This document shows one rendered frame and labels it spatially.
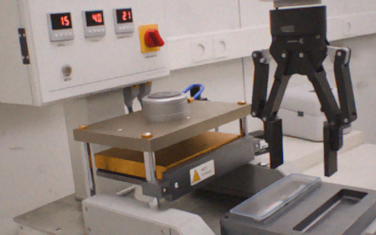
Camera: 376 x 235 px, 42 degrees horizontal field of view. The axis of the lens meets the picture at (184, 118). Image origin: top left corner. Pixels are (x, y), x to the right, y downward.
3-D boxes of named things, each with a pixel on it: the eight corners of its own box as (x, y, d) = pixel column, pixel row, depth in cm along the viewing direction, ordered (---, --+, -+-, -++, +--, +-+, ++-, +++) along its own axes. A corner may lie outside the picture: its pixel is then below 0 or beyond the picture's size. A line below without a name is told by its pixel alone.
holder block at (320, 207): (220, 234, 70) (219, 217, 69) (288, 189, 85) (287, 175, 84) (330, 264, 59) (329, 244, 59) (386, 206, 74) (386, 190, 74)
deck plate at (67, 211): (13, 221, 94) (12, 216, 94) (141, 168, 119) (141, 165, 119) (201, 293, 64) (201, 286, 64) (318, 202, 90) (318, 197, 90)
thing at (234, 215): (263, 234, 66) (262, 219, 66) (229, 225, 70) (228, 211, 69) (323, 190, 80) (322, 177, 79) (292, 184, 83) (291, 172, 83)
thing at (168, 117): (57, 175, 88) (46, 104, 85) (171, 133, 110) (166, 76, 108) (156, 199, 72) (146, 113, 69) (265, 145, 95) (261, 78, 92)
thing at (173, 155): (96, 175, 86) (89, 122, 84) (178, 143, 102) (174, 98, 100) (169, 192, 75) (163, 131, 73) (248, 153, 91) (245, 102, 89)
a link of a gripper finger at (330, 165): (331, 122, 68) (337, 122, 67) (332, 170, 69) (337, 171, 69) (322, 127, 65) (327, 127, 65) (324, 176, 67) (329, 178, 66)
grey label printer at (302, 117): (270, 133, 191) (268, 91, 187) (305, 124, 202) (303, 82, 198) (321, 144, 171) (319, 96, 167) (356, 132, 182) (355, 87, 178)
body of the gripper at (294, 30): (255, 9, 65) (258, 78, 67) (315, 4, 60) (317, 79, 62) (281, 6, 71) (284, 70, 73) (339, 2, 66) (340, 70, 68)
